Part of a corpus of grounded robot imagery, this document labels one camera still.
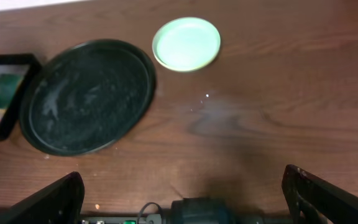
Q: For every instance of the black round tray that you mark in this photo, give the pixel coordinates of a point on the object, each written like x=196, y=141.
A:
x=87, y=97

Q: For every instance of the light blue plate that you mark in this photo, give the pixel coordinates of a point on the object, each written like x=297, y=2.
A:
x=186, y=44

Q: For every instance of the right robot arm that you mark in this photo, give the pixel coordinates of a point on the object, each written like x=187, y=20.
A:
x=196, y=211

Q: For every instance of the green yellow sponge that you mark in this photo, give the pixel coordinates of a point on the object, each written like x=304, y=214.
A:
x=9, y=85

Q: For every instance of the black rectangular water tray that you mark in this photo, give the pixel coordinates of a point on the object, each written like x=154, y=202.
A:
x=22, y=64

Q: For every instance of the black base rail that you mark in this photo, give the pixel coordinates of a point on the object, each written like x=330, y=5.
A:
x=156, y=219

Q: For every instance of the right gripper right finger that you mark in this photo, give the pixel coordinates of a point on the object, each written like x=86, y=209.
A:
x=313, y=200

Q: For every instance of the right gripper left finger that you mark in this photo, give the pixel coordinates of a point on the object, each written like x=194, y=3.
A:
x=57, y=203

